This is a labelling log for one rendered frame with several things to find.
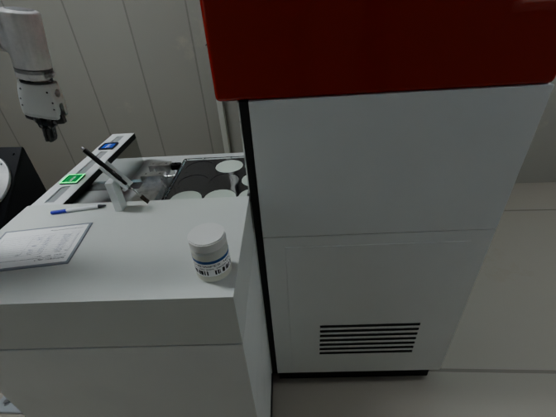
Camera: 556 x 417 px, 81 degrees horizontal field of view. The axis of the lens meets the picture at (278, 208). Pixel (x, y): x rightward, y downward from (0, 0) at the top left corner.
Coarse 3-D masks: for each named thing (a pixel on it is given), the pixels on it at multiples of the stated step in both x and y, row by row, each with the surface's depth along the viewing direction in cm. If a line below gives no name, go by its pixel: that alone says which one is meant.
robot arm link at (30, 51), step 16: (0, 16) 75; (16, 16) 75; (32, 16) 77; (0, 32) 78; (16, 32) 77; (32, 32) 78; (16, 48) 79; (32, 48) 80; (16, 64) 81; (32, 64) 81; (48, 64) 84
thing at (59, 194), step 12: (120, 144) 127; (108, 156) 118; (84, 168) 112; (96, 168) 110; (60, 180) 104; (84, 180) 103; (48, 192) 98; (60, 192) 98; (72, 192) 97; (36, 204) 92; (48, 204) 92
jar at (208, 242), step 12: (204, 228) 62; (216, 228) 62; (192, 240) 59; (204, 240) 59; (216, 240) 59; (192, 252) 60; (204, 252) 59; (216, 252) 60; (228, 252) 63; (204, 264) 60; (216, 264) 61; (228, 264) 64; (204, 276) 62; (216, 276) 62
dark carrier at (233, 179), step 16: (208, 160) 124; (224, 160) 124; (240, 160) 123; (192, 176) 114; (208, 176) 113; (224, 176) 113; (240, 176) 112; (176, 192) 106; (208, 192) 104; (240, 192) 103
